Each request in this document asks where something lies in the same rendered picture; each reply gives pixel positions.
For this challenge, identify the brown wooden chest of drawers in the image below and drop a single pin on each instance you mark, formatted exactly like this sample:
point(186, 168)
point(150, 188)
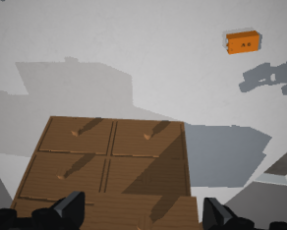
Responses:
point(108, 158)

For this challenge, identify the brown wooden drawer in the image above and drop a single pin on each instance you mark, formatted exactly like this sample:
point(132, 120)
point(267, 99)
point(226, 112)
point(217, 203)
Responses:
point(148, 140)
point(80, 174)
point(89, 137)
point(124, 212)
point(132, 177)
point(25, 210)

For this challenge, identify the orange 9v battery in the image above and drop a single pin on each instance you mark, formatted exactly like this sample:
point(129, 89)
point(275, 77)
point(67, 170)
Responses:
point(242, 42)

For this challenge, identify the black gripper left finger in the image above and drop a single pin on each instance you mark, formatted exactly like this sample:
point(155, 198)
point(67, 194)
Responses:
point(72, 206)

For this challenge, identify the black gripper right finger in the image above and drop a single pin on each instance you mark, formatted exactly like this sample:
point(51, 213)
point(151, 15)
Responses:
point(216, 217)

